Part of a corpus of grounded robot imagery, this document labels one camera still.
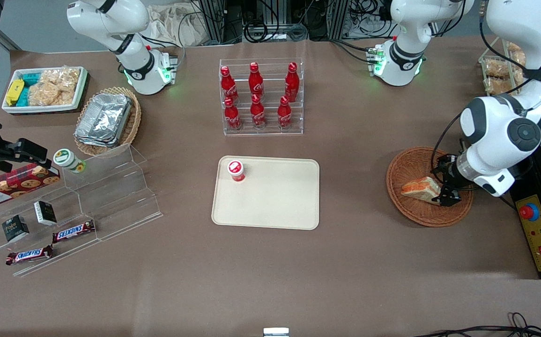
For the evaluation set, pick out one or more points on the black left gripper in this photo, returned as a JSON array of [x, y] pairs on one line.
[[449, 175]]

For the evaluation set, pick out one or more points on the triangular sandwich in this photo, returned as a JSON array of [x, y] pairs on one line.
[[419, 189]]

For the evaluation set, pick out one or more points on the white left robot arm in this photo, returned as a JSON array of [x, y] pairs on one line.
[[495, 131]]

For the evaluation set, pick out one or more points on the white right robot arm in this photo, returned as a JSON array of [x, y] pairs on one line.
[[134, 61]]

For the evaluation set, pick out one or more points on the round brown wicker basket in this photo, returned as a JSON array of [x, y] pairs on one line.
[[411, 159]]

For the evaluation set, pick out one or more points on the white rectangular snack tray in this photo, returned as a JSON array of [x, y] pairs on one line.
[[40, 108]]

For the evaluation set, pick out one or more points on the oval light wicker basket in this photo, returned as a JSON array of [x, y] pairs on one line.
[[132, 126]]

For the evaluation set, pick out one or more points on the beige plastic tray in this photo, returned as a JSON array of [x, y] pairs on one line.
[[275, 201]]

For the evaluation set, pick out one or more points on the red tartan cookie box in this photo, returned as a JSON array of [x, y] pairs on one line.
[[15, 185]]

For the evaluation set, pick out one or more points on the green lidded white cup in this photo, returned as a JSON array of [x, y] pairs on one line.
[[66, 159]]

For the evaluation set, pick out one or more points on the teal snack packet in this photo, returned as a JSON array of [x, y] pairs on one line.
[[30, 78], [23, 97]]

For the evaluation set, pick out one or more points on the small black box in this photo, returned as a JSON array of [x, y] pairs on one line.
[[15, 229], [45, 213]]

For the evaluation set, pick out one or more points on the yellow snack packet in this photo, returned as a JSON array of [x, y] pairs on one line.
[[15, 91]]

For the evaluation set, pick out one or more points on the clear rice cracker bag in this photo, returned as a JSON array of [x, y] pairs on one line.
[[48, 95], [64, 78]]

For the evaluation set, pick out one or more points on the red emergency stop button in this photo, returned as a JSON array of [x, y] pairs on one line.
[[529, 212]]

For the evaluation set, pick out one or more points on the Snickers chocolate bar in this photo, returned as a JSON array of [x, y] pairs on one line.
[[73, 231], [29, 255]]

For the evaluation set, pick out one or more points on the stacked foil trays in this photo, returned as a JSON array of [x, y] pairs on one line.
[[104, 119]]

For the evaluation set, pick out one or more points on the clear acrylic stepped shelf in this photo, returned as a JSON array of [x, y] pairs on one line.
[[115, 196]]

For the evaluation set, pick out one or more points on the clear bag of pastries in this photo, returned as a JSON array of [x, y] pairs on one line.
[[499, 85], [496, 68], [516, 54]]

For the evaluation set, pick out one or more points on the red cola bottle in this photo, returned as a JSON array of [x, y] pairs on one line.
[[284, 114], [257, 114], [232, 117], [292, 84], [255, 82], [228, 86]]

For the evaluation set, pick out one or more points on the clear acrylic bottle rack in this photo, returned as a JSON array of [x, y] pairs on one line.
[[270, 131]]

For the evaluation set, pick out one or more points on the beige cloth bag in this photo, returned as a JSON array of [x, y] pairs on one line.
[[176, 28]]

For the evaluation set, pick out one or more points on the red lidded cup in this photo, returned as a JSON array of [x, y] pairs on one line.
[[236, 170]]

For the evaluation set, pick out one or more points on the aluminium frame rack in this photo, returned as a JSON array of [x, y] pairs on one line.
[[214, 21]]

